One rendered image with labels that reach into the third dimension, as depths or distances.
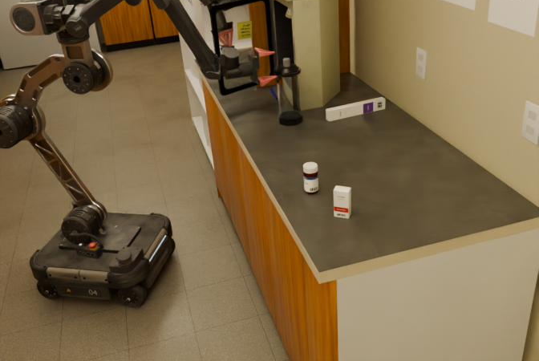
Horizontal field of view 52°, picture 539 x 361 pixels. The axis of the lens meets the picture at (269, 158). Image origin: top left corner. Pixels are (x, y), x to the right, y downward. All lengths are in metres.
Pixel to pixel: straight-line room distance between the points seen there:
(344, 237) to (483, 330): 0.57
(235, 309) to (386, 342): 1.19
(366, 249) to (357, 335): 0.27
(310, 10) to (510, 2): 0.82
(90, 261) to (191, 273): 0.53
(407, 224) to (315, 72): 0.95
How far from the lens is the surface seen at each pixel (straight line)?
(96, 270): 2.82
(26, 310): 3.14
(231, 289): 2.90
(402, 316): 1.69
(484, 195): 1.82
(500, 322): 1.94
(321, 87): 2.40
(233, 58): 2.08
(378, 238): 1.58
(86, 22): 2.15
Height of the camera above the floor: 1.87
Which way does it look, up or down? 27 degrees down
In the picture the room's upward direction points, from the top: 5 degrees counter-clockwise
